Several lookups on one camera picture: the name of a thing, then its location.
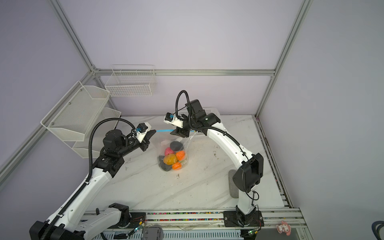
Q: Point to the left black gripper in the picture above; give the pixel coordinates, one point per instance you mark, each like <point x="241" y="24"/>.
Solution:
<point x="145" y="141"/>

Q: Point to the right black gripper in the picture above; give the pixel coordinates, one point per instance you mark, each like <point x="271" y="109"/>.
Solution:
<point x="180" y="132"/>

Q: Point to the dark toy avocado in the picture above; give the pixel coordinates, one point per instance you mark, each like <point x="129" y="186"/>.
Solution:
<point x="176" y="146"/>

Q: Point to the white plastic basket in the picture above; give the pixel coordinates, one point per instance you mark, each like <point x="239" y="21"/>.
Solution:
<point x="208" y="110"/>

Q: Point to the orange toy fruit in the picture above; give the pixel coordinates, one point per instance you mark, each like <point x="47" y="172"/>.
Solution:
<point x="181" y="155"/>
<point x="177" y="166"/>

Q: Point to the pink toy dragon fruit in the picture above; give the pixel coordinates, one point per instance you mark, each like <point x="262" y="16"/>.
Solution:
<point x="168" y="151"/>

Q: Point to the clear zip top bag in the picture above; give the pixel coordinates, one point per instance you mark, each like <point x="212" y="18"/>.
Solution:
<point x="162" y="140"/>

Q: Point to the yellow toy mango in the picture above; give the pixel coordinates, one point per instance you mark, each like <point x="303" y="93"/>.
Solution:
<point x="170" y="159"/>

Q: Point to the black round toy fruit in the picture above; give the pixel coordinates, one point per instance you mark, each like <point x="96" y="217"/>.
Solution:
<point x="165" y="167"/>

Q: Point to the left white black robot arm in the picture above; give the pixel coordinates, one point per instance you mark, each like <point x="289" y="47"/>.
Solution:
<point x="65" y="223"/>

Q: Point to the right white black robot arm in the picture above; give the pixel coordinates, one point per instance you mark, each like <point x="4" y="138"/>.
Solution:
<point x="250" y="166"/>

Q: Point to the grey felt eraser block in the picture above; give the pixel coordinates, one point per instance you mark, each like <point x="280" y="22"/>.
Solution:
<point x="234" y="192"/>

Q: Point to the white two-tier mesh shelf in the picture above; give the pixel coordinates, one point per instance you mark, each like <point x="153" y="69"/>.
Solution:
<point x="74" y="116"/>

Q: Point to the grey power adapter box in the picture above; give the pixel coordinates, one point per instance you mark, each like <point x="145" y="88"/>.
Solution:
<point x="153" y="233"/>

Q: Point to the pink plush toy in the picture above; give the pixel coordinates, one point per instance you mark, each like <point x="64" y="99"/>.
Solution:
<point x="284" y="227"/>

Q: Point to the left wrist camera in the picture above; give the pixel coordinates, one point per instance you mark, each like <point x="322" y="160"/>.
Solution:
<point x="143" y="130"/>

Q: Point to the white wire wall basket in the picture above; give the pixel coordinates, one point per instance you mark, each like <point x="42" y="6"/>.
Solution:
<point x="132" y="81"/>

